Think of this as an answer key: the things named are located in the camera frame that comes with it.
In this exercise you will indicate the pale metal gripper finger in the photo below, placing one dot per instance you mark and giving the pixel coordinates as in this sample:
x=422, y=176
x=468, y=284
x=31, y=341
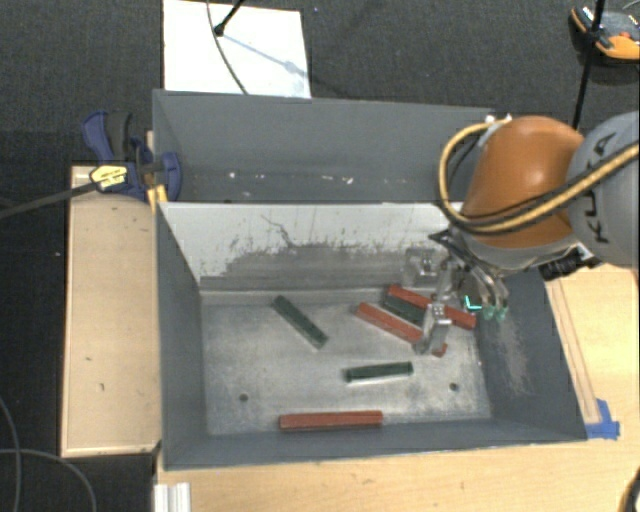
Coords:
x=425, y=335
x=441, y=336

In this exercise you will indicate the dark green flat block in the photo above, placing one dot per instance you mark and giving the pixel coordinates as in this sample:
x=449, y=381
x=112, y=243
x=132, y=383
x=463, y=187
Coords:
x=402, y=307
x=300, y=322
x=380, y=371

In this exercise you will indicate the red-brown flat block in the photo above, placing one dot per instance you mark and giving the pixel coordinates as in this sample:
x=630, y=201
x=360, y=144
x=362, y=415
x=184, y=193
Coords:
x=330, y=420
x=415, y=297
x=387, y=321

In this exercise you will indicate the grey metal bin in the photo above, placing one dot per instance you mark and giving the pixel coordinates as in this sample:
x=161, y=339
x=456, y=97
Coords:
x=310, y=150

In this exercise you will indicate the pale wood board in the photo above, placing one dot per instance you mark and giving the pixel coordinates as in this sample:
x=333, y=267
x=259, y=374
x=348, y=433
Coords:
x=112, y=325

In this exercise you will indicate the black cylinder on white bracket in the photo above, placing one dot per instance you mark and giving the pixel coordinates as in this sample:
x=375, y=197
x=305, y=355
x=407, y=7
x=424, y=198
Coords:
x=562, y=266

